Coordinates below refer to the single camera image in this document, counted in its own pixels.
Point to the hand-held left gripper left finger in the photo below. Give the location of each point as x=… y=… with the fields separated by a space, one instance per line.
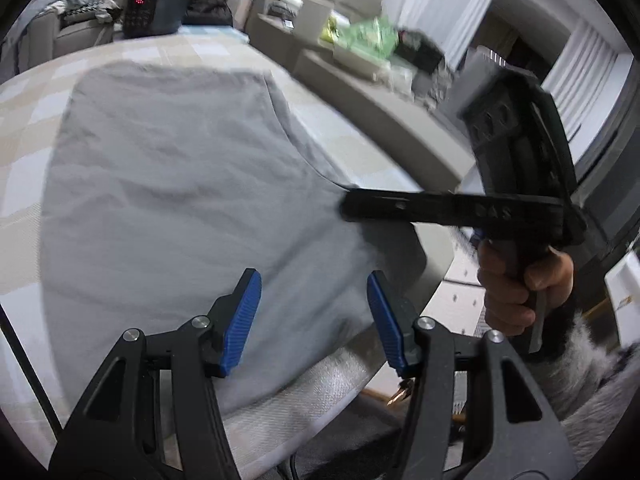
x=242 y=320

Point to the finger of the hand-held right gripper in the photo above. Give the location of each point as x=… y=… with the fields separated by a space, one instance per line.
x=515 y=135
x=425 y=207

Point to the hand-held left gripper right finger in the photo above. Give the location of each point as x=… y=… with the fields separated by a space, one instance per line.
x=385 y=320

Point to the grey t-shirt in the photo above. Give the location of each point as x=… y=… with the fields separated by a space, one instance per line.
x=175 y=185

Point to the person's right forearm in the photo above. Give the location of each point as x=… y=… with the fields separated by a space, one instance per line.
x=590 y=375

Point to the person's right hand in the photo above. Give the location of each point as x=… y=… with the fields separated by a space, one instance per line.
x=500 y=300

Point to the patterned white rug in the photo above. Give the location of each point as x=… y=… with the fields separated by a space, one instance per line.
x=460 y=295

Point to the grey low cabinet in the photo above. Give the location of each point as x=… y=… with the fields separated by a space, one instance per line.
x=380 y=110

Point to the black box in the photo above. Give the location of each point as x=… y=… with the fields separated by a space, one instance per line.
x=420 y=50

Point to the white curtain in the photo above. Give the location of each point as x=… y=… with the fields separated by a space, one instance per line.
x=440 y=5

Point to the green plastic bag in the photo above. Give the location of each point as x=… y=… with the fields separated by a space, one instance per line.
x=365 y=37

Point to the white cylinder container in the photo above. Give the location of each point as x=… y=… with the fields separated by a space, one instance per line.
x=315 y=22

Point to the teal checked cloth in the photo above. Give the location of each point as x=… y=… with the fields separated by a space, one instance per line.
x=215 y=34

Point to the black rice cooker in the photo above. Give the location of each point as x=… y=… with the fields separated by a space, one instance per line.
x=150 y=12

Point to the grey sofa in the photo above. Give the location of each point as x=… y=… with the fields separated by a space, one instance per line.
x=55 y=35

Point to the houndstooth pillow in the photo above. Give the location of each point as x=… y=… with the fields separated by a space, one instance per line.
x=85 y=12

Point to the light grey blanket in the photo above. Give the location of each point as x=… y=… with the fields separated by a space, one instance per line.
x=35 y=10

